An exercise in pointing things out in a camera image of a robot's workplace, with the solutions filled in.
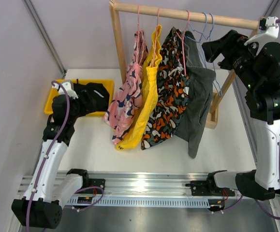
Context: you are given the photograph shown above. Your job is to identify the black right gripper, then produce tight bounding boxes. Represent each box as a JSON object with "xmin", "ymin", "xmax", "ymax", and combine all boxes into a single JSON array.
[{"xmin": 202, "ymin": 29, "xmax": 263, "ymax": 91}]

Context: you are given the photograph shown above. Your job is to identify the black shorts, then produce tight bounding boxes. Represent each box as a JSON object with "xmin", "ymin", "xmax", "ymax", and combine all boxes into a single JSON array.
[{"xmin": 74, "ymin": 81, "xmax": 109, "ymax": 112}]

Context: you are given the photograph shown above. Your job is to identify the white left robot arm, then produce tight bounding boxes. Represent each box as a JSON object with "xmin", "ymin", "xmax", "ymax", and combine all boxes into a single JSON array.
[{"xmin": 11, "ymin": 90, "xmax": 96, "ymax": 231}]

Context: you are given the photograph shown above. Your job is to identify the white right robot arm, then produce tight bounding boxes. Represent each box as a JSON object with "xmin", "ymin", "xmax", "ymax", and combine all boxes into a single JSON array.
[{"xmin": 202, "ymin": 30, "xmax": 280, "ymax": 201}]

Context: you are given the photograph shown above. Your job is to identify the blue hanger with grey shorts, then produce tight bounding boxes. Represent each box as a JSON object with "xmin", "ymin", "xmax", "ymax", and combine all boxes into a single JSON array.
[{"xmin": 185, "ymin": 12, "xmax": 207, "ymax": 68}]

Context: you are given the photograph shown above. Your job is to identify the pink patterned shorts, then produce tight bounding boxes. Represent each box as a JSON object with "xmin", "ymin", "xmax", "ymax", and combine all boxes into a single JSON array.
[{"xmin": 103, "ymin": 29, "xmax": 147, "ymax": 145}]

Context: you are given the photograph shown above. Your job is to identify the grey shorts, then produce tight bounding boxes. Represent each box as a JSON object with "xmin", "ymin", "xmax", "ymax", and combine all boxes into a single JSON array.
[{"xmin": 175, "ymin": 31, "xmax": 216, "ymax": 159}]

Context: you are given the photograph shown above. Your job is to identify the pink hanger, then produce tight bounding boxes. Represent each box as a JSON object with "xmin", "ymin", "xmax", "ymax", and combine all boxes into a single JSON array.
[
  {"xmin": 136, "ymin": 5, "xmax": 143, "ymax": 66},
  {"xmin": 152, "ymin": 8, "xmax": 160, "ymax": 67},
  {"xmin": 176, "ymin": 10, "xmax": 191, "ymax": 77}
]

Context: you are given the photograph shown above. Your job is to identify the yellow shorts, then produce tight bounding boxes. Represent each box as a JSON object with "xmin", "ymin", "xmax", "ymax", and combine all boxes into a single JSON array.
[{"xmin": 116, "ymin": 25, "xmax": 162, "ymax": 151}]

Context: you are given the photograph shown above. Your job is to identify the orange camouflage shorts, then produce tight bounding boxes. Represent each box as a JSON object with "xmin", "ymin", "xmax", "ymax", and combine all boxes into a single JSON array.
[{"xmin": 141, "ymin": 27, "xmax": 190, "ymax": 150}]

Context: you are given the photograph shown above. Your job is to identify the pink hanger leftmost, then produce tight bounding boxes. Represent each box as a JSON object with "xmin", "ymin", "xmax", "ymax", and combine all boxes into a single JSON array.
[{"xmin": 136, "ymin": 5, "xmax": 143, "ymax": 66}]

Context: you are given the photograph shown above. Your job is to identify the yellow plastic tray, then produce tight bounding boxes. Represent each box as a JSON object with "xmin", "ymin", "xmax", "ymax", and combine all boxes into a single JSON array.
[{"xmin": 44, "ymin": 79, "xmax": 115, "ymax": 117}]

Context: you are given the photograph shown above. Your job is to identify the wooden clothes rack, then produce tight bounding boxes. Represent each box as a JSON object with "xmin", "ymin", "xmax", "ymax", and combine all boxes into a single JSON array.
[{"xmin": 108, "ymin": 0, "xmax": 267, "ymax": 131}]

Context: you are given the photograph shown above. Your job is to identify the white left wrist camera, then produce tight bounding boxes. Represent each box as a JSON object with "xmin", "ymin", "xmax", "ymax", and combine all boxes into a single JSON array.
[{"xmin": 51, "ymin": 80, "xmax": 78, "ymax": 99}]

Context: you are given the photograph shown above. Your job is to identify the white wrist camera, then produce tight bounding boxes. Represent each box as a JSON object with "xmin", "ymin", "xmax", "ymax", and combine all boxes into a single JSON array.
[
  {"xmin": 244, "ymin": 16, "xmax": 279, "ymax": 46},
  {"xmin": 51, "ymin": 80, "xmax": 78, "ymax": 99}
]

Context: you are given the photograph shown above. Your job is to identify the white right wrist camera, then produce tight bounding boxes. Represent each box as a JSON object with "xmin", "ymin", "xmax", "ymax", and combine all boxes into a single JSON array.
[{"xmin": 244, "ymin": 16, "xmax": 279, "ymax": 46}]

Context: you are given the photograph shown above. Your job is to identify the aluminium corner post right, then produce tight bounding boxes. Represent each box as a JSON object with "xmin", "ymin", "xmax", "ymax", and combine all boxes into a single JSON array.
[{"xmin": 260, "ymin": 0, "xmax": 280, "ymax": 19}]

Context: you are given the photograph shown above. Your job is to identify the aluminium corner post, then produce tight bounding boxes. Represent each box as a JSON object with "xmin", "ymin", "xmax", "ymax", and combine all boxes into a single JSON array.
[
  {"xmin": 260, "ymin": 0, "xmax": 280, "ymax": 19},
  {"xmin": 22, "ymin": 0, "xmax": 67, "ymax": 79}
]

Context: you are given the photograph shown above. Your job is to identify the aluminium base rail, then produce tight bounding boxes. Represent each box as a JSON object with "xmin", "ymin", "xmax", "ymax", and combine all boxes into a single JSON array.
[{"xmin": 17, "ymin": 171, "xmax": 259, "ymax": 208}]

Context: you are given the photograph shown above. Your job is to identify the aluminium corner post left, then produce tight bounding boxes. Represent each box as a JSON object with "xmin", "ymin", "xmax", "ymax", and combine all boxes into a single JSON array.
[{"xmin": 22, "ymin": 0, "xmax": 67, "ymax": 79}]

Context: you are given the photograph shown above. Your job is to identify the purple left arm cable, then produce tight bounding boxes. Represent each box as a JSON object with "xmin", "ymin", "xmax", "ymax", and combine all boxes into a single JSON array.
[{"xmin": 25, "ymin": 81, "xmax": 104, "ymax": 232}]

